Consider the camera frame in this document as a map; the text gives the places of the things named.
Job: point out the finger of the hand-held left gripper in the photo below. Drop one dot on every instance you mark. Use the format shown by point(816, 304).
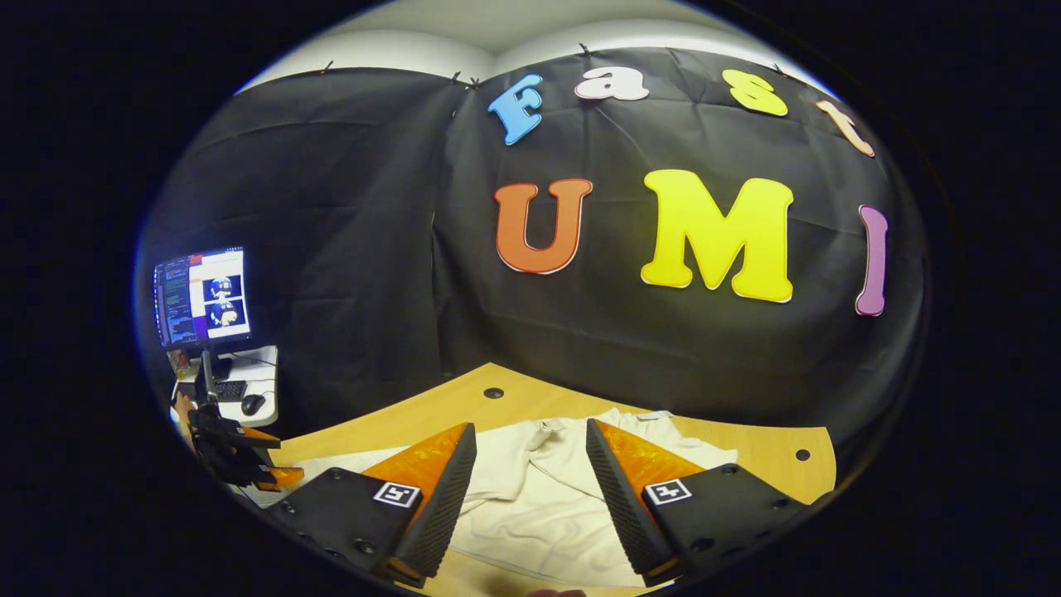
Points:
point(224, 429)
point(240, 473)

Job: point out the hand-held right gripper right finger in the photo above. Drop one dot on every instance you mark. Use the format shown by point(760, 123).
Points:
point(626, 497)

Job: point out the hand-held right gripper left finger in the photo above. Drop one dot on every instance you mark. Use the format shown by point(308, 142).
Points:
point(448, 506)

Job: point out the white sweatshirt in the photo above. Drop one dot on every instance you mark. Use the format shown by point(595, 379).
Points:
point(547, 506)

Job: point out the black computer mouse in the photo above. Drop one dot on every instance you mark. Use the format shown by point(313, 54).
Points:
point(253, 405)

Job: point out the black keyboard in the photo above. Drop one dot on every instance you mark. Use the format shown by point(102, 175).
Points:
point(228, 390)

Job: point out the white side desk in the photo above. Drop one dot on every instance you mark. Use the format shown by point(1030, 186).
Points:
point(264, 377)

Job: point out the computer monitor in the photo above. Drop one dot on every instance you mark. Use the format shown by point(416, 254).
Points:
point(203, 298)

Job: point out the black backdrop cloth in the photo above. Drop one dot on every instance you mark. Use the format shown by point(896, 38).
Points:
point(356, 207)

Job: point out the row of black cloth clips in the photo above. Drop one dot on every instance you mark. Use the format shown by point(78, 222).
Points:
point(473, 82)

